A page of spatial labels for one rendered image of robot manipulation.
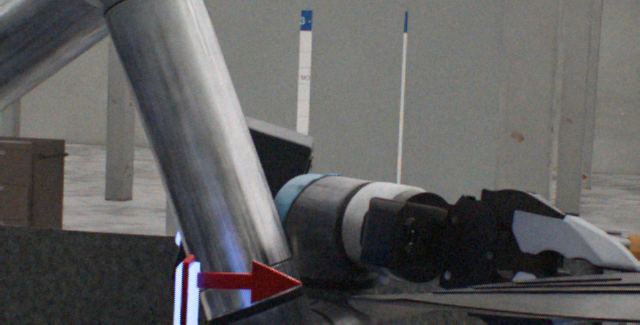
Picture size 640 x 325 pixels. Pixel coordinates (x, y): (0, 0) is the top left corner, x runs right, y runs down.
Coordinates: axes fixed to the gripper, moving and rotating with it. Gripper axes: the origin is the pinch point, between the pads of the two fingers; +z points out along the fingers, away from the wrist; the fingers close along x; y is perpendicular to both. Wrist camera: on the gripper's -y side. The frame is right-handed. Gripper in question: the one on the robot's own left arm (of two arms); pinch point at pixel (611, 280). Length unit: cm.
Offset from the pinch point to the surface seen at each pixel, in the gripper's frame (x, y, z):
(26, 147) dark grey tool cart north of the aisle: 12, 212, -637
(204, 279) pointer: 2.3, -23.2, -8.9
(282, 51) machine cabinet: -73, 332, -527
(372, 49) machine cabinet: -81, 369, -478
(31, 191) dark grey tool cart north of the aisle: 41, 218, -634
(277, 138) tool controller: -7, 11, -54
